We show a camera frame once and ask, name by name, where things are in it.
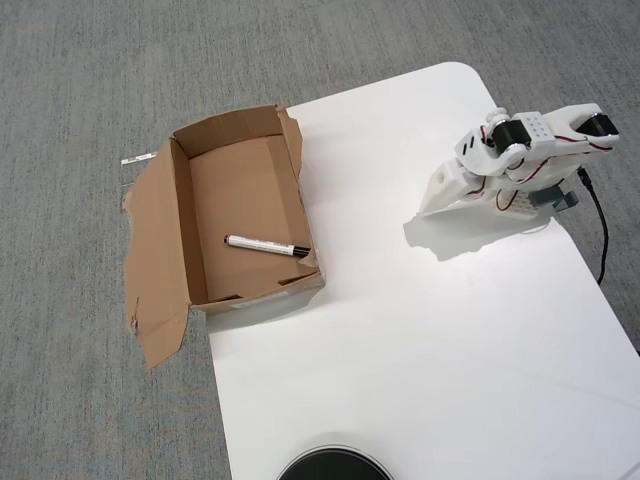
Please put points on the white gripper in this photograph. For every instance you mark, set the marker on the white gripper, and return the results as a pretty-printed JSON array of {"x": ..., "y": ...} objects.
[{"x": 442, "y": 192}]

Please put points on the white marker pen black cap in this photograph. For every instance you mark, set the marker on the white marker pen black cap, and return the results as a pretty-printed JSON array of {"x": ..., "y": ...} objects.
[{"x": 255, "y": 244}]

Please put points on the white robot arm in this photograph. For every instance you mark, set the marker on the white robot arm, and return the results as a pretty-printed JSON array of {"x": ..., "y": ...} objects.
[{"x": 537, "y": 131}]

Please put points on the open brown cardboard box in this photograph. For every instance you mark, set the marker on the open brown cardboard box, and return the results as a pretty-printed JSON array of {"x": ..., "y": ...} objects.
[{"x": 240, "y": 200}]

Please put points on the grey table clamp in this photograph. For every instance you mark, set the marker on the grey table clamp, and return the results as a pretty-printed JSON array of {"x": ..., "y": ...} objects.
[{"x": 547, "y": 197}]

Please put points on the black round object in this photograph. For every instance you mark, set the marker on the black round object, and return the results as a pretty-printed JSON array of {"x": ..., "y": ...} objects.
[{"x": 335, "y": 465}]

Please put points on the white paper strip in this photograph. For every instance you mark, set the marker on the white paper strip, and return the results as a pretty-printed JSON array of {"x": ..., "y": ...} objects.
[{"x": 135, "y": 160}]

